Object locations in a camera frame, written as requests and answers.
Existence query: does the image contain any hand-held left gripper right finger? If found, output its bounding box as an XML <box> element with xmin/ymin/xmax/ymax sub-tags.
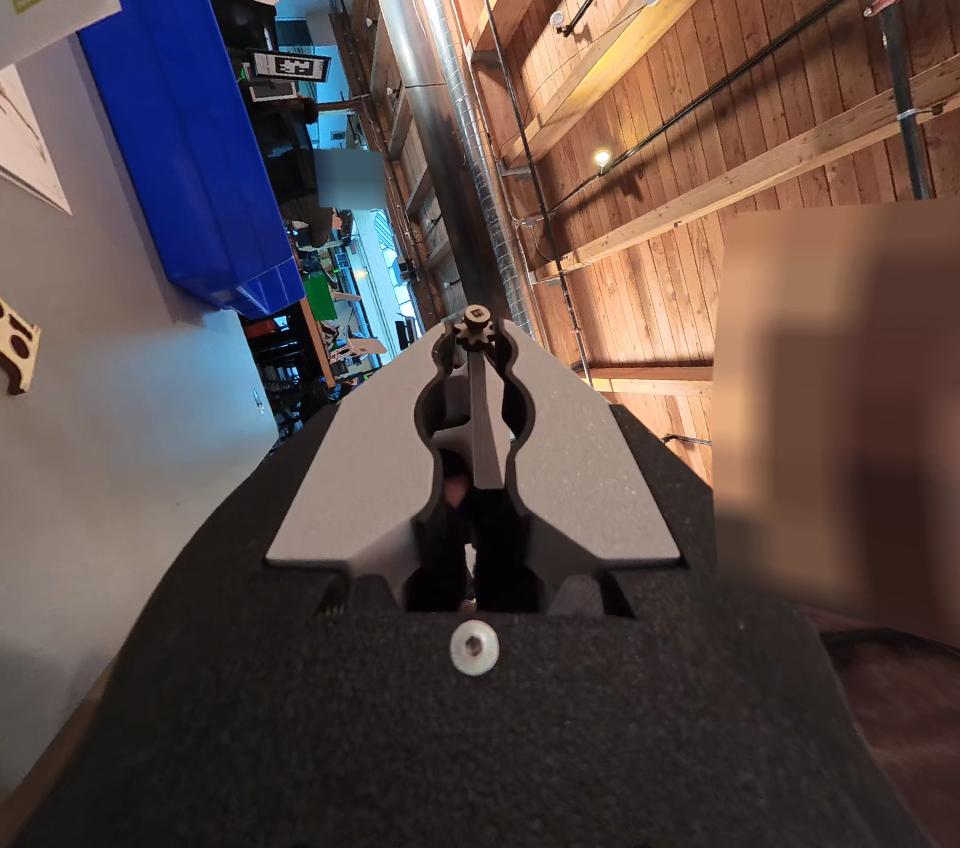
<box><xmin>491</xmin><ymin>319</ymin><xmax>682</xmax><ymax>603</ymax></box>

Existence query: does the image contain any laser-cut wooden part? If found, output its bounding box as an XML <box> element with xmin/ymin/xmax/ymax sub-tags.
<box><xmin>0</xmin><ymin>299</ymin><xmax>42</xmax><ymax>396</ymax></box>

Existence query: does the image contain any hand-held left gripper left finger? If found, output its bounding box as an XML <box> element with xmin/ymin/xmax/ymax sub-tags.
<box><xmin>266</xmin><ymin>321</ymin><xmax>472</xmax><ymax>603</ymax></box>

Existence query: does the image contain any wooden work table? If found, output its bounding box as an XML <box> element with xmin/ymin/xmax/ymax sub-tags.
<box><xmin>298</xmin><ymin>296</ymin><xmax>340</xmax><ymax>389</ymax></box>

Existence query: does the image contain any black white tag sign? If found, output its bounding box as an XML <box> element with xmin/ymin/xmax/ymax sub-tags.
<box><xmin>247</xmin><ymin>47</ymin><xmax>332</xmax><ymax>85</ymax></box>

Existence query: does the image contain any silver ventilation duct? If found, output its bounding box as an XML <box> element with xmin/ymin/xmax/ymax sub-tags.
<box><xmin>345</xmin><ymin>0</ymin><xmax>538</xmax><ymax>344</ymax></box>

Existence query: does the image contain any blue plastic bin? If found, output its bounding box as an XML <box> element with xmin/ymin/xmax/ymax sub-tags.
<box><xmin>77</xmin><ymin>0</ymin><xmax>307</xmax><ymax>321</ymax></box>

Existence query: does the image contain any white instruction sheet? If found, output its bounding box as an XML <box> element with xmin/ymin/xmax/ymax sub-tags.
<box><xmin>0</xmin><ymin>66</ymin><xmax>74</xmax><ymax>216</ymax></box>

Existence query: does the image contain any green plastic bin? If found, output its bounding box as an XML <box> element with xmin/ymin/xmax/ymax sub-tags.
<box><xmin>302</xmin><ymin>274</ymin><xmax>339</xmax><ymax>323</ymax></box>

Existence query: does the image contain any long black ceiling conduit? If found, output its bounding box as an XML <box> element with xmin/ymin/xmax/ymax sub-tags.
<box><xmin>547</xmin><ymin>0</ymin><xmax>960</xmax><ymax>215</ymax></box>

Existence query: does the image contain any grey pipe with red flange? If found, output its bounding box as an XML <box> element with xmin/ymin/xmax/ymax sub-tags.
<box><xmin>857</xmin><ymin>0</ymin><xmax>933</xmax><ymax>201</ymax></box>

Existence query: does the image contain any small wooden gear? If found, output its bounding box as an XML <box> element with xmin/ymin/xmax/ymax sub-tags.
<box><xmin>454</xmin><ymin>305</ymin><xmax>493</xmax><ymax>353</ymax></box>

